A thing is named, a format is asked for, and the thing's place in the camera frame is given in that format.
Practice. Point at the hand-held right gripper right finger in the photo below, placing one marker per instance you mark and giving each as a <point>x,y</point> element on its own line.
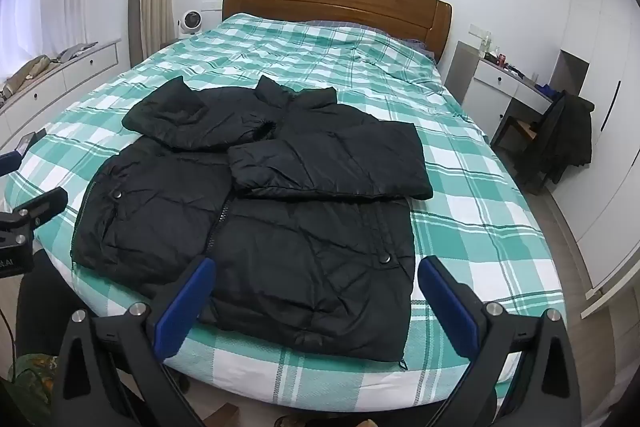
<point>450,309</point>

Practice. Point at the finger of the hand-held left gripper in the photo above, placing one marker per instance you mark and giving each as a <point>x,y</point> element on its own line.
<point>42,204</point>
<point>10,163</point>

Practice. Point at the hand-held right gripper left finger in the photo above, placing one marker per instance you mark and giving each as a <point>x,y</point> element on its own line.
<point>184,309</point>

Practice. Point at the black puffer jacket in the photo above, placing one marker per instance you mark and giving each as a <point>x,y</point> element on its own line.
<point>280,227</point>

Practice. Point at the black chair with clothes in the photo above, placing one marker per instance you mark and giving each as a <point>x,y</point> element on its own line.
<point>570,132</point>

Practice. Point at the person's leg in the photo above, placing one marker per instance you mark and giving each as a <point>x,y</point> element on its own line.
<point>45,307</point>

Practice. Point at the beige cloth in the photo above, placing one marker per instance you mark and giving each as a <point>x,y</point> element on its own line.
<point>25,74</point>

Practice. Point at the white window cabinet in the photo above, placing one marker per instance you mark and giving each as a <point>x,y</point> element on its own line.
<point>65,82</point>

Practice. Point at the green plaid bed blanket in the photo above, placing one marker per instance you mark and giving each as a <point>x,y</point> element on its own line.
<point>465,192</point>

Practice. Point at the grey cloth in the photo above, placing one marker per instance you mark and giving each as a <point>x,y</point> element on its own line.
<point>77,50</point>

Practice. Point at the dark wooden chair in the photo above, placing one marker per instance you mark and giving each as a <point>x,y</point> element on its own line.
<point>517,142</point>

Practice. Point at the small white fan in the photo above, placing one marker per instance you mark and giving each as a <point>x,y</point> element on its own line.
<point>189,23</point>

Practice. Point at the white desk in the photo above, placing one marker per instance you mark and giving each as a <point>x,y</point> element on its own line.
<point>487,82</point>

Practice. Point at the blue item on desk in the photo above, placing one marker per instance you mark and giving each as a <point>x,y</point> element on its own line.
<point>545,89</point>

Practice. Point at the white wardrobe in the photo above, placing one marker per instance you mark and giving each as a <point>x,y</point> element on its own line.
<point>615,107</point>

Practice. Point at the wooden headboard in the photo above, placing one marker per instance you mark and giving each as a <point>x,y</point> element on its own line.
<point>350,2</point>

